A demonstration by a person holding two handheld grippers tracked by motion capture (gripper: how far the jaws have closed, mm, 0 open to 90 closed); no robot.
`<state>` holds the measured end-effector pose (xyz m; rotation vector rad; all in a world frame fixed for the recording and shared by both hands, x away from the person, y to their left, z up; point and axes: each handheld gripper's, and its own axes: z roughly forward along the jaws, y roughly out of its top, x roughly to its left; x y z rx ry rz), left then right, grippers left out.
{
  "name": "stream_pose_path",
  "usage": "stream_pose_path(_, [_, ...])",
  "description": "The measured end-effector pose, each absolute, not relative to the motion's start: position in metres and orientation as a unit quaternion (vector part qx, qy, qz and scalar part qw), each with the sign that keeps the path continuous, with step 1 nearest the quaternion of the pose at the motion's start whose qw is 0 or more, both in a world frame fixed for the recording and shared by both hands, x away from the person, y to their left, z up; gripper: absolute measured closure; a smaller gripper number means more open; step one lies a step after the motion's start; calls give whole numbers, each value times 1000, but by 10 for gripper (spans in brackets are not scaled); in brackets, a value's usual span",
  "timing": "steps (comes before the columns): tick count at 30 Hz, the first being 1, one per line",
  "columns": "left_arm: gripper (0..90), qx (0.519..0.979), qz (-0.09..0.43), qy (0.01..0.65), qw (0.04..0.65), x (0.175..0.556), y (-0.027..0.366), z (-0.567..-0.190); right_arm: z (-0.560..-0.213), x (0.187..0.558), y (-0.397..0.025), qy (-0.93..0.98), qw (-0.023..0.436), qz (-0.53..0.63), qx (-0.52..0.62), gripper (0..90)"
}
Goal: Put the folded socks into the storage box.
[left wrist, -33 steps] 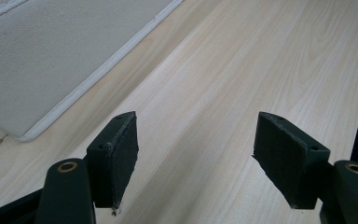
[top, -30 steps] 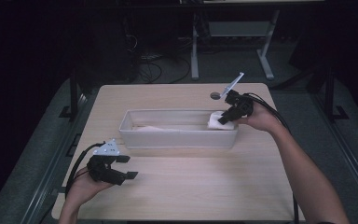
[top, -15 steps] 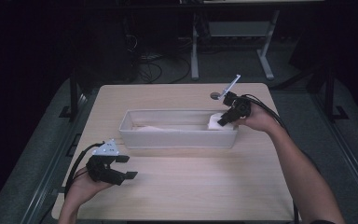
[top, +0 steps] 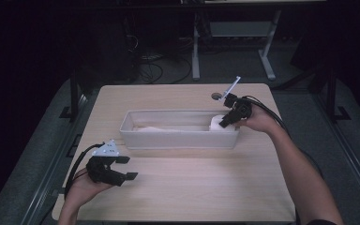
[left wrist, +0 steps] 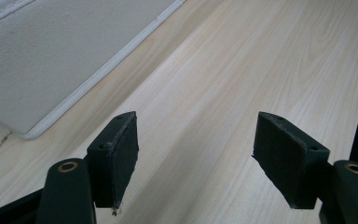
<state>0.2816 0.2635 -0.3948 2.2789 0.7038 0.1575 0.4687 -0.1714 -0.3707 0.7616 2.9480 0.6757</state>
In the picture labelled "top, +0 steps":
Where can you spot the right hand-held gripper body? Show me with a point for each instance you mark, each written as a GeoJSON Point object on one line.
{"type": "Point", "coordinates": [242, 108]}

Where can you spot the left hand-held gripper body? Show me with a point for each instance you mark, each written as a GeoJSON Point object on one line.
{"type": "Point", "coordinates": [100, 170]}

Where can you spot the white fabric storage box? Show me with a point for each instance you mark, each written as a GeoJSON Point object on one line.
{"type": "Point", "coordinates": [168, 139]}

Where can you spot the person's right hand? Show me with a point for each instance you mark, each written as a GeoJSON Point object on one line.
{"type": "Point", "coordinates": [261, 120]}

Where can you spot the person's left hand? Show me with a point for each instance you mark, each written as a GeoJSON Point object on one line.
{"type": "Point", "coordinates": [81, 190]}

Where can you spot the pale folded cloth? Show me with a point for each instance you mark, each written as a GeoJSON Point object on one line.
{"type": "Point", "coordinates": [153, 129]}

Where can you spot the black metal stand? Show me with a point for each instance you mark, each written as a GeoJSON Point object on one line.
{"type": "Point", "coordinates": [332, 97]}
{"type": "Point", "coordinates": [74, 97]}

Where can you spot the grey metal rail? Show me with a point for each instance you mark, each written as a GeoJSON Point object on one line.
{"type": "Point", "coordinates": [54, 156]}
{"type": "Point", "coordinates": [350, 150]}

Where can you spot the white metal desk frame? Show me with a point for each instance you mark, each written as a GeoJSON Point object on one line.
{"type": "Point", "coordinates": [195, 56]}

